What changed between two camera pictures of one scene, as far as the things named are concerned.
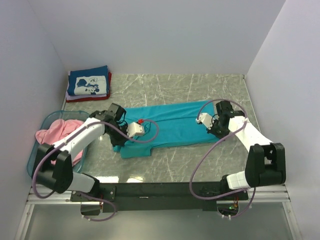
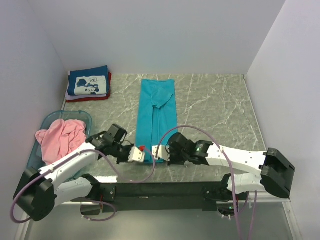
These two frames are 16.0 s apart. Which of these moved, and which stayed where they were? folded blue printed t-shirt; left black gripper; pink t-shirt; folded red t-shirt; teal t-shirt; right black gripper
Moved: right black gripper; left black gripper; teal t-shirt
Stayed: folded blue printed t-shirt; pink t-shirt; folded red t-shirt
